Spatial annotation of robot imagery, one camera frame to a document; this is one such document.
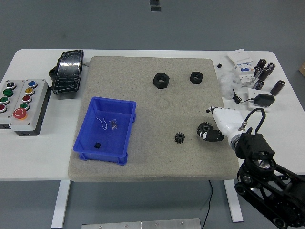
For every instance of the grey emergency stop button box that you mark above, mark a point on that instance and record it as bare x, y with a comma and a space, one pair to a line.
31, 105

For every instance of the white square plate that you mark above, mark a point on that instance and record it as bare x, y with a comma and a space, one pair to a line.
252, 93

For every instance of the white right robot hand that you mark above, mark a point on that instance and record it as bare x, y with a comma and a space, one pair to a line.
228, 120

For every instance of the black power adapter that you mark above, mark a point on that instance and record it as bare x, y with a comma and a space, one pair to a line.
264, 100

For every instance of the black wrapped device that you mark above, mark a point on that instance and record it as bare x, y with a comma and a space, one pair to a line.
68, 71

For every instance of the grey-brown mat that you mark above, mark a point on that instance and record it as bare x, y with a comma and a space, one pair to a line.
162, 148

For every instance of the white circuit breaker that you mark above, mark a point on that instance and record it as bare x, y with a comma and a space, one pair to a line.
245, 76

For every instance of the large steel gear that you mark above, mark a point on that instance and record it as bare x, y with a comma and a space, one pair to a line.
203, 127

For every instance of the silver metal plate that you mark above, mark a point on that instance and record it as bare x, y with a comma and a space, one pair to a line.
143, 224

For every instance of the dark cylindrical capacitor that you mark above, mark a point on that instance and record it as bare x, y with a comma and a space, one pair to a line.
271, 66
277, 87
259, 85
257, 72
261, 64
265, 74

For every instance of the small black hex nut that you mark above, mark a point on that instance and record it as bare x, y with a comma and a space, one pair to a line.
196, 77

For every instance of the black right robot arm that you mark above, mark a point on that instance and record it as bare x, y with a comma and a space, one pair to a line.
257, 143

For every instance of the large black hex nut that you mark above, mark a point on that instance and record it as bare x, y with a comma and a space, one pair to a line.
161, 80

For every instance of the grey selector switch button box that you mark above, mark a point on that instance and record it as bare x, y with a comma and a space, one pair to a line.
7, 100

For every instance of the white table leg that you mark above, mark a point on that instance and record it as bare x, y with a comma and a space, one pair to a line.
60, 202
232, 202

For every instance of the clear plastic bag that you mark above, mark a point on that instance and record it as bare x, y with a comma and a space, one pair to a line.
226, 86

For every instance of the brown cardboard box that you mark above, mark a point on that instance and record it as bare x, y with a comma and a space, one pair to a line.
302, 68

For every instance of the small black gear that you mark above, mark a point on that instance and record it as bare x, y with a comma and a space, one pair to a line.
180, 138

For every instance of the blue plastic bin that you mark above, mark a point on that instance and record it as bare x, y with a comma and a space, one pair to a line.
104, 133

